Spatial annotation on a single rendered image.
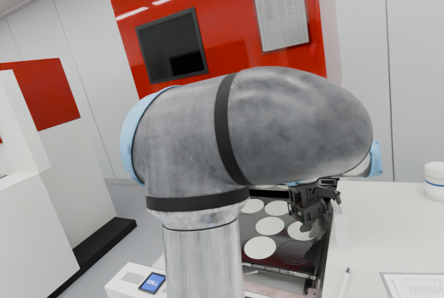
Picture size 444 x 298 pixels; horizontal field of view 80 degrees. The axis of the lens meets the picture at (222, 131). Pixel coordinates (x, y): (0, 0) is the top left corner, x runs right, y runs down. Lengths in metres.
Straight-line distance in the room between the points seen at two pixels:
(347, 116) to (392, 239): 0.61
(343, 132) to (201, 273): 0.19
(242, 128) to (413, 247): 0.66
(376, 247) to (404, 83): 1.84
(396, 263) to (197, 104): 0.63
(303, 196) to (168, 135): 0.58
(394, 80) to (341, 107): 2.24
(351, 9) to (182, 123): 2.26
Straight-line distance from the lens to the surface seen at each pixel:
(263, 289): 0.82
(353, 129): 0.25
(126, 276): 0.89
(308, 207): 0.78
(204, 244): 0.28
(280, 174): 0.23
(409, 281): 0.73
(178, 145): 0.25
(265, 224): 0.99
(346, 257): 0.77
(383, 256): 0.78
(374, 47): 2.44
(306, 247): 0.89
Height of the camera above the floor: 1.48
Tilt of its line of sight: 15 degrees down
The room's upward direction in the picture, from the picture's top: 12 degrees counter-clockwise
